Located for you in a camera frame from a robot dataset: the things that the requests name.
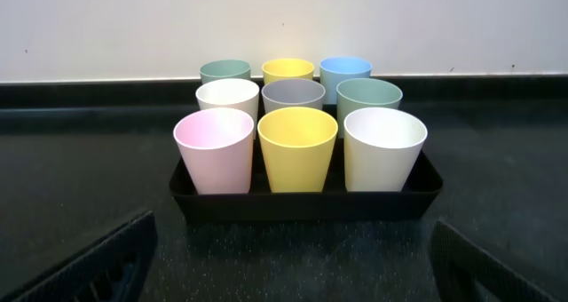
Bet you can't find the black tray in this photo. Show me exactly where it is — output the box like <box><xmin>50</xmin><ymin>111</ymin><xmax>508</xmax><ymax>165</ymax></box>
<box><xmin>169</xmin><ymin>101</ymin><xmax>444</xmax><ymax>224</ymax></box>

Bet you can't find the blue cup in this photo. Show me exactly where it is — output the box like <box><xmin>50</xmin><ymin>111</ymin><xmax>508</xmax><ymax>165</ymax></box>
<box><xmin>319</xmin><ymin>56</ymin><xmax>374</xmax><ymax>106</ymax></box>

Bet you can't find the green cup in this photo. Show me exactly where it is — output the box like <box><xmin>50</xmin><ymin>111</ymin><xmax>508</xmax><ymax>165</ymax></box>
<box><xmin>335</xmin><ymin>77</ymin><xmax>404</xmax><ymax>139</ymax></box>
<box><xmin>199</xmin><ymin>59</ymin><xmax>252</xmax><ymax>85</ymax></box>

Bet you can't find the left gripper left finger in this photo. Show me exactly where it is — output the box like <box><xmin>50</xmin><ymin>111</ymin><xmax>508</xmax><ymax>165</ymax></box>
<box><xmin>0</xmin><ymin>210</ymin><xmax>159</xmax><ymax>302</ymax></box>

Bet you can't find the white cup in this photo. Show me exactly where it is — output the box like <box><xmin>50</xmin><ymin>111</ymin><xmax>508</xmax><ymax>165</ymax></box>
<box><xmin>195</xmin><ymin>77</ymin><xmax>261</xmax><ymax>139</ymax></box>
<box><xmin>343</xmin><ymin>107</ymin><xmax>429</xmax><ymax>193</ymax></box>

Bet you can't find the yellow cup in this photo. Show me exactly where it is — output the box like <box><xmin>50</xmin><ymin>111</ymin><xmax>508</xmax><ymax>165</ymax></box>
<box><xmin>261</xmin><ymin>57</ymin><xmax>316</xmax><ymax>86</ymax></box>
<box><xmin>256</xmin><ymin>106</ymin><xmax>339</xmax><ymax>194</ymax></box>

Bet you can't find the grey cup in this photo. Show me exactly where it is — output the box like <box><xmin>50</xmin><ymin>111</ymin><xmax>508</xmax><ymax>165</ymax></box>
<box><xmin>261</xmin><ymin>78</ymin><xmax>327</xmax><ymax>115</ymax></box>

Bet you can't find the pink cup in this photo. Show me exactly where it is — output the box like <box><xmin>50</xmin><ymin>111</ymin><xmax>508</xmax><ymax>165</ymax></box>
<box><xmin>172</xmin><ymin>107</ymin><xmax>256</xmax><ymax>195</ymax></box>

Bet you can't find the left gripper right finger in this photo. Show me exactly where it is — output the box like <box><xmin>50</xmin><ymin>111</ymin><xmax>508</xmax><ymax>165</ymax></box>
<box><xmin>428</xmin><ymin>219</ymin><xmax>560</xmax><ymax>302</ymax></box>

